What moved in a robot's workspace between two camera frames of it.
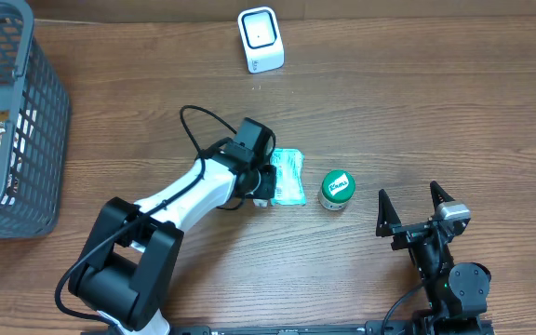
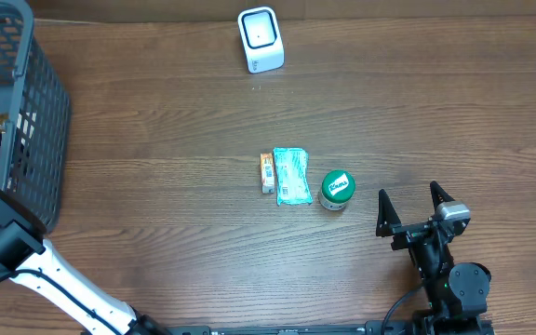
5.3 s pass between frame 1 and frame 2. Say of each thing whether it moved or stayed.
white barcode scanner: stayed
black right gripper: stayed
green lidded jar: stayed
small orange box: moved
